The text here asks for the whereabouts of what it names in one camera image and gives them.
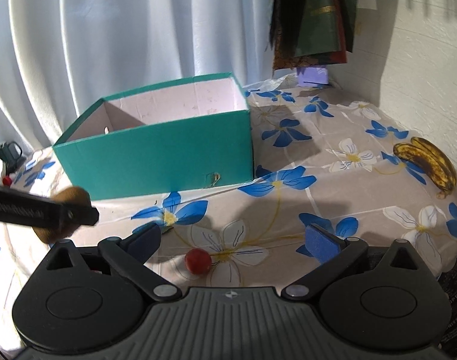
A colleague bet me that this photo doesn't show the cherry tomato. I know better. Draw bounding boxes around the cherry tomato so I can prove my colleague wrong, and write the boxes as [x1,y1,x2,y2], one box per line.
[185,248,212,275]

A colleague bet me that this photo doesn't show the brown kiwi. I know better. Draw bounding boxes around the brown kiwi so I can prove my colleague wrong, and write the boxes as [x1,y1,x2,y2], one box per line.
[33,186,92,245]

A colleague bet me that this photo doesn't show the dark bag at left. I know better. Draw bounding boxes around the dark bag at left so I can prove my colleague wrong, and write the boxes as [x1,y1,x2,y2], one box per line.
[0,141,26,173]

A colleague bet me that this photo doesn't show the floral tablecloth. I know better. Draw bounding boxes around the floral tablecloth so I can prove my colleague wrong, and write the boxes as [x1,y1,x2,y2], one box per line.
[0,88,457,359]

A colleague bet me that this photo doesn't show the overripe banana bunch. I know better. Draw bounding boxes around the overripe banana bunch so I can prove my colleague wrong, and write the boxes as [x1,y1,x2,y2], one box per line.
[393,136,457,198]

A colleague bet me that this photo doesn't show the teal cardboard box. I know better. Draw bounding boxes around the teal cardboard box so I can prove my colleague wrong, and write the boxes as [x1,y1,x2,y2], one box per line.
[53,72,254,200]

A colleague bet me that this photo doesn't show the purple paper box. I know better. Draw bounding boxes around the purple paper box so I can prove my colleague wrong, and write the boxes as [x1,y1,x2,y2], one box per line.
[297,66,329,87]

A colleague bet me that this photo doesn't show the dark green hanging bags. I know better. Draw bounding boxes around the dark green hanging bags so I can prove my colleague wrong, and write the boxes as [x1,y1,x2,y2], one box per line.
[270,0,377,70]

